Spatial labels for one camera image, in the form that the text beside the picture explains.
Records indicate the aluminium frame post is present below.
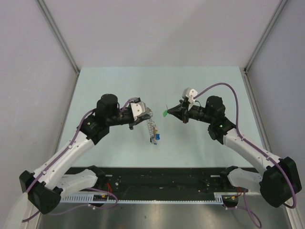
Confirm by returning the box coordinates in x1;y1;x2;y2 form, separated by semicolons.
35;0;80;76
244;0;290;72

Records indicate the left aluminium frame post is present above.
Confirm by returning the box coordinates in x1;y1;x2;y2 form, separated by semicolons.
35;0;80;76

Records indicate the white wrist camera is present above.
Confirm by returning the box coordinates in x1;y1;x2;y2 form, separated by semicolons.
130;97;147;121
182;87;198;111

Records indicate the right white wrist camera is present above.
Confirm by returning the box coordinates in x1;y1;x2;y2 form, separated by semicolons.
182;87;198;111

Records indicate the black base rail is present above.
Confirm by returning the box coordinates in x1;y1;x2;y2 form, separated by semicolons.
64;166;248;201

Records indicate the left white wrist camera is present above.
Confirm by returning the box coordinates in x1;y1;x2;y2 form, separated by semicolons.
130;97;147;121

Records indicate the right aluminium frame post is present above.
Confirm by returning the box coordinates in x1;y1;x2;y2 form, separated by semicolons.
244;0;290;72

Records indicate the green tag key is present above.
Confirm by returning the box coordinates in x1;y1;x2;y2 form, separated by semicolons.
163;105;168;117

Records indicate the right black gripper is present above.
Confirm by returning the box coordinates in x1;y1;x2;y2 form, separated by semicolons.
168;99;214;124

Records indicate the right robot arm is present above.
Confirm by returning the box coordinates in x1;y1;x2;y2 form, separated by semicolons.
167;96;302;208

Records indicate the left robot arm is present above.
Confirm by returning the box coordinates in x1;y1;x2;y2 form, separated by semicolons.
19;94;150;214

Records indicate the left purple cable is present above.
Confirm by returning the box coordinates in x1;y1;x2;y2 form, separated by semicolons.
21;98;120;223

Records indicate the slotted cable duct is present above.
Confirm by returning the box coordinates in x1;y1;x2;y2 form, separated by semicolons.
60;193;224;205

